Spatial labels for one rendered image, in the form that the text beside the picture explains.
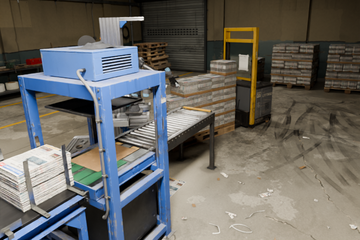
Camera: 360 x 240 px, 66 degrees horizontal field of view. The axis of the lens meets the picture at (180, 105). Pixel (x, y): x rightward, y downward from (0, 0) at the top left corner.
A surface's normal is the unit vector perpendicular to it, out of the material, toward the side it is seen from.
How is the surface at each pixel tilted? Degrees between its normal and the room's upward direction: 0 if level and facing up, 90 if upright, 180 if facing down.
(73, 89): 90
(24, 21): 90
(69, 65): 90
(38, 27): 90
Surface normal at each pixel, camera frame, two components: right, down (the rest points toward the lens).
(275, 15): -0.54, 0.24
